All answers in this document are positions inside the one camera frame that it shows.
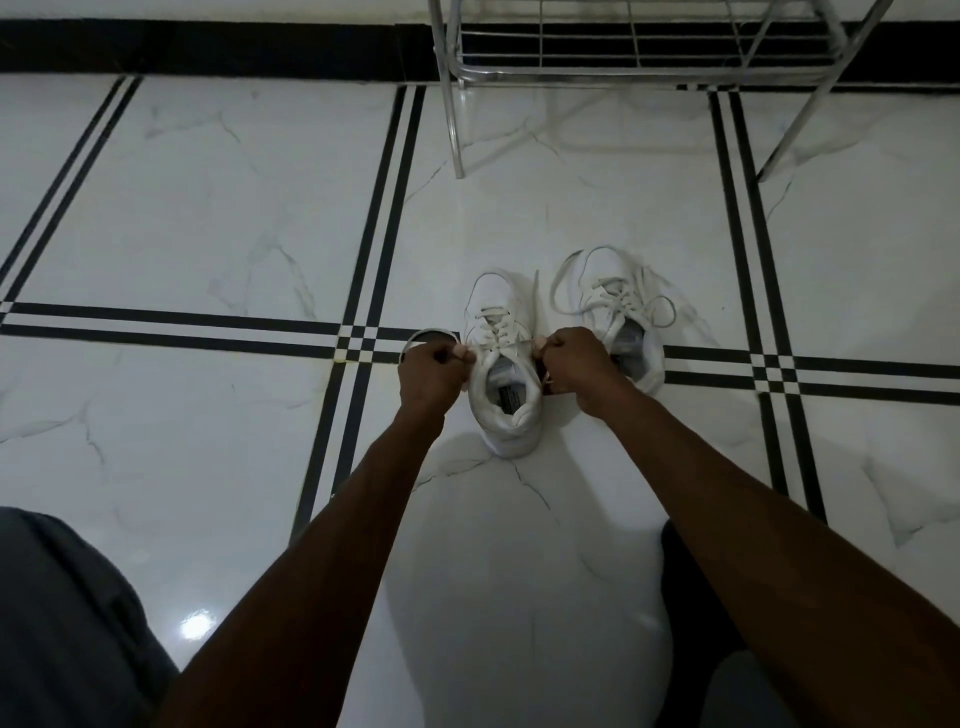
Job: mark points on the person's right hand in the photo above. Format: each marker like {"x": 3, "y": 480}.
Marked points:
{"x": 589, "y": 371}

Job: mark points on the person's left hand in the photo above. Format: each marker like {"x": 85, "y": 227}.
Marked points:
{"x": 427, "y": 375}

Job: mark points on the person's left fingers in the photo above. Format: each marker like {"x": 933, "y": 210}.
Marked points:
{"x": 460, "y": 365}

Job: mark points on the person's right fingers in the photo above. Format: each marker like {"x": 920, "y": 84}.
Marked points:
{"x": 549, "y": 361}

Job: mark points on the white shoelace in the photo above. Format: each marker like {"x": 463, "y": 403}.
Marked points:
{"x": 628, "y": 298}
{"x": 501, "y": 328}

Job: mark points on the person's left forearm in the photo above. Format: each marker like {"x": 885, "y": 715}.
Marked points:
{"x": 330, "y": 555}

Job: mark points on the person's right forearm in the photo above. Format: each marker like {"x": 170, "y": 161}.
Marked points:
{"x": 757, "y": 540}

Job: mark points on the white sneaker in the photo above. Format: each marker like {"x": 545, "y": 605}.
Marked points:
{"x": 600, "y": 264}
{"x": 495, "y": 291}

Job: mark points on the metal shoe rack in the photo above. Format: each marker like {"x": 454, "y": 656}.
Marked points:
{"x": 637, "y": 73}

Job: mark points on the person's left leg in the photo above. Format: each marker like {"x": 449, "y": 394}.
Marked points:
{"x": 67, "y": 622}

